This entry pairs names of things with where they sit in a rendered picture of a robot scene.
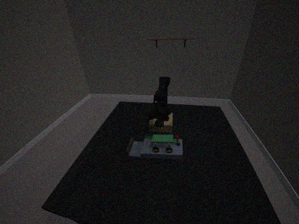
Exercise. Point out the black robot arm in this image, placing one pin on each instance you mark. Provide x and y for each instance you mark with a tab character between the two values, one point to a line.
161	98

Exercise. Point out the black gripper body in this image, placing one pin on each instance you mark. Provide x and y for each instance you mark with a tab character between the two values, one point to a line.
159	122

